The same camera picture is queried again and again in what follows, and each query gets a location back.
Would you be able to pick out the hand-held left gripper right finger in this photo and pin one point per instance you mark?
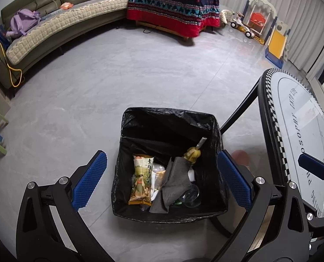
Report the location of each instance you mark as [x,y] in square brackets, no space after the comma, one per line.
[234,180]

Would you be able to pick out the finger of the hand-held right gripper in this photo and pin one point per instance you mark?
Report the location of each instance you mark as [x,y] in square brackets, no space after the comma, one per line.
[319,223]
[313,165]

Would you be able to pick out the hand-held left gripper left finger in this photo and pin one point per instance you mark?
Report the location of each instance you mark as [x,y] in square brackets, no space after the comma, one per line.
[92,177]

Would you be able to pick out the clear plastic cup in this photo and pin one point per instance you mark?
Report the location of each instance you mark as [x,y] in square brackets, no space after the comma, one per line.
[192,196]

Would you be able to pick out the illustrated snack packet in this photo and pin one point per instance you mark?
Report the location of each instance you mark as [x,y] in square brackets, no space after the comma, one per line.
[141,180]

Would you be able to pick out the grey cloth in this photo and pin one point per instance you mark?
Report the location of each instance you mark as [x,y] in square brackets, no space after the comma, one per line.
[175,180]

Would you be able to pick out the bin with black bag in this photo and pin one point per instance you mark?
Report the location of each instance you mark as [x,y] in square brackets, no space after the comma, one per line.
[162,125]

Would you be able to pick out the person's leg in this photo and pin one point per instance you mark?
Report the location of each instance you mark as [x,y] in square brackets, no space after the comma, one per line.
[241,158]

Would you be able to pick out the round black glass table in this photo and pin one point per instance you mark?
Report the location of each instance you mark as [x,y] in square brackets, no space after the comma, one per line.
[301,120]

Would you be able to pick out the clear plastic bag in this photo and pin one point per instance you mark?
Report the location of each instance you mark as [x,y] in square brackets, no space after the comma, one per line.
[159,180]

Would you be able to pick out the yellow children's slide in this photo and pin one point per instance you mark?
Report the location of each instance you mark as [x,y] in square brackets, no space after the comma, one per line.
[276,43]

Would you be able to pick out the grey curtain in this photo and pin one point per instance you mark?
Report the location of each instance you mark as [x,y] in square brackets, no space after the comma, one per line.
[306,11]

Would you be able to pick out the white ride-on toy car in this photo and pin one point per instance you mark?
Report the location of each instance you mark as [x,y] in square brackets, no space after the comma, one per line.
[243,26]

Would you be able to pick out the beige quilted sofa mat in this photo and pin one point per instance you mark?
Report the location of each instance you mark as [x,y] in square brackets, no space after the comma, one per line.
[69,16]

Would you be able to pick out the white rocking toy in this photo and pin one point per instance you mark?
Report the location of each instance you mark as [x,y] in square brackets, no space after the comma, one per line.
[227,16]

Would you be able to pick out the purple backpack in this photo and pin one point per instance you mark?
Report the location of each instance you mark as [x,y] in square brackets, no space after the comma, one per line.
[24,21]

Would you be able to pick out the small orange toy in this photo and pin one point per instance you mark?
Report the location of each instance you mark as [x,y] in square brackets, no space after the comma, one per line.
[66,5]

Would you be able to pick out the patterned red and black blanket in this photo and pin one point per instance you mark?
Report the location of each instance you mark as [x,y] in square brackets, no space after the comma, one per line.
[175,8]

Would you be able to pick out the children's swing frame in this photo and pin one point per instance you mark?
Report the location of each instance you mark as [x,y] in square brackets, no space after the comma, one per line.
[258,19]

